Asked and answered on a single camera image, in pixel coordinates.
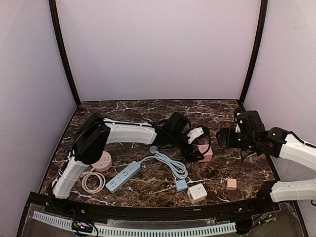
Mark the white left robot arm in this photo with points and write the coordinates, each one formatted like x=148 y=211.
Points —
x=97 y=131

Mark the black right corner post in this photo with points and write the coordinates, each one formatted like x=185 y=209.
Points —
x=255 y=51

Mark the black corner post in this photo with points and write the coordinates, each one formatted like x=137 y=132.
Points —
x=62 y=51
x=255 y=51

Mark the pink round socket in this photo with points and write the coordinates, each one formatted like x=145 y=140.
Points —
x=104 y=163

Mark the blue cube plug adapter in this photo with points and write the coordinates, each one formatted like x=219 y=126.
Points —
x=181 y=185

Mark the white cube socket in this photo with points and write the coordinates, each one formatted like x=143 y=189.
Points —
x=196 y=193

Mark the small circuit board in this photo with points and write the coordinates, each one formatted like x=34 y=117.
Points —
x=81 y=227

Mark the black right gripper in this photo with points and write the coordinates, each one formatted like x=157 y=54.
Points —
x=222 y=137

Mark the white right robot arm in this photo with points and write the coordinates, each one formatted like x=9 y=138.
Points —
x=250 y=134

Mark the small pink charger plug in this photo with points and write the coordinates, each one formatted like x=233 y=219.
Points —
x=231 y=184

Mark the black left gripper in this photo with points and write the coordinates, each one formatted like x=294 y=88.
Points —
x=191 y=153

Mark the white slotted cable duct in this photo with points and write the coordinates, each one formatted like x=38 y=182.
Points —
x=125 y=229

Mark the pink cube socket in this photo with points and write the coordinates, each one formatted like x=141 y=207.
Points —
x=207 y=152

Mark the black left corner post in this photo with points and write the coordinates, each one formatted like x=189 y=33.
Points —
x=62 y=51

